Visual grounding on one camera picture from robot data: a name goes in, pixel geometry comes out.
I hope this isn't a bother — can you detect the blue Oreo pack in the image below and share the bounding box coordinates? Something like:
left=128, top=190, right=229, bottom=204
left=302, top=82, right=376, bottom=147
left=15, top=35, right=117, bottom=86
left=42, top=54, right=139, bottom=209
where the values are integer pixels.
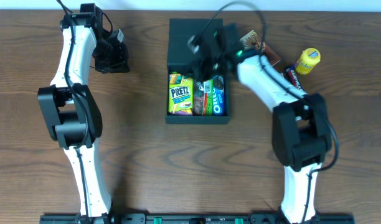
left=212, top=75, right=225, bottom=116

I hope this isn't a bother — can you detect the brown Pocky box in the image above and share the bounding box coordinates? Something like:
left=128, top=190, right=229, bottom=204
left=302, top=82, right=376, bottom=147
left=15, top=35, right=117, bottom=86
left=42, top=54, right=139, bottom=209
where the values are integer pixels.
left=240, top=30, right=281, bottom=66

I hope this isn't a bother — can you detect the black gift box with lid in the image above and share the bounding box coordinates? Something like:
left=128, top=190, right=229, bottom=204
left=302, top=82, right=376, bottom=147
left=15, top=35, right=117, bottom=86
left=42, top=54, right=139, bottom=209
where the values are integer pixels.
left=166, top=18, right=230, bottom=124

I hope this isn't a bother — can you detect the green clear snack bag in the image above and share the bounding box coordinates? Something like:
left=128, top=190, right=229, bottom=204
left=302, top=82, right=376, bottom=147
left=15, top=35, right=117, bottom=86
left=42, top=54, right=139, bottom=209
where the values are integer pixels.
left=193, top=80, right=213, bottom=116

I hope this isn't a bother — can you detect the green Pretz box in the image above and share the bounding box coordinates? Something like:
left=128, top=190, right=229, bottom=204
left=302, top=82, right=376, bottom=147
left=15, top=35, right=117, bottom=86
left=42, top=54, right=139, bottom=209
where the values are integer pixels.
left=167, top=73, right=194, bottom=116

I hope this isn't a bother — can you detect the purple Dairy Milk bar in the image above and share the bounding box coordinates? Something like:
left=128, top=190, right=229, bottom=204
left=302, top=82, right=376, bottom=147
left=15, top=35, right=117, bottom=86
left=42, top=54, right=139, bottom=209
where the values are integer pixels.
left=284, top=65, right=304, bottom=90

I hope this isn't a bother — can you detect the yellow candy jar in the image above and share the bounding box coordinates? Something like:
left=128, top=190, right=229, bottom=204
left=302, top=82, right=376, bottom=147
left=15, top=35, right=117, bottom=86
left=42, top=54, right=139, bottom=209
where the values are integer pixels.
left=295, top=48, right=321, bottom=75

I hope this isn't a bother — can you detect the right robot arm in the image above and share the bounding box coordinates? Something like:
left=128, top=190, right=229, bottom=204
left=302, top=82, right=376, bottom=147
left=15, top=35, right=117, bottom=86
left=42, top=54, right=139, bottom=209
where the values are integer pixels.
left=187, top=25, right=338, bottom=223

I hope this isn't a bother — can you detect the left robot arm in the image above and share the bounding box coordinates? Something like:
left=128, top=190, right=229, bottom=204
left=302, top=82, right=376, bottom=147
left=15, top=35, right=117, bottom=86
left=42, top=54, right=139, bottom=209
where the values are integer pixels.
left=37, top=3, right=130, bottom=223

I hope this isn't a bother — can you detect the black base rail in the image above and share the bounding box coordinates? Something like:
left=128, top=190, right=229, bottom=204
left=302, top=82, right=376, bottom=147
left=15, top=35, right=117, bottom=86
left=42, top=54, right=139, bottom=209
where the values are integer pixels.
left=39, top=212, right=355, bottom=224

